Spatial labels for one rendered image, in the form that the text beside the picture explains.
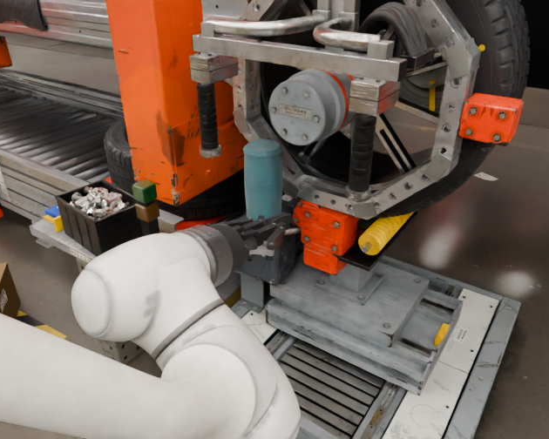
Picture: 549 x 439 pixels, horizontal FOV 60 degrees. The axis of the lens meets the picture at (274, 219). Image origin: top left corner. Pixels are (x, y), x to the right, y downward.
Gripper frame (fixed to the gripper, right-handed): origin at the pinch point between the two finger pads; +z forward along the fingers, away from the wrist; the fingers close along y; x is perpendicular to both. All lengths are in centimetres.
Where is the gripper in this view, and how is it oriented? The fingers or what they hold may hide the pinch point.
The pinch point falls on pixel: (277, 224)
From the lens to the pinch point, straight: 84.8
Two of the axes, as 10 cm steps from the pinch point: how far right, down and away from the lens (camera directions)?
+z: 4.8, -2.0, 8.6
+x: -1.3, 9.5, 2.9
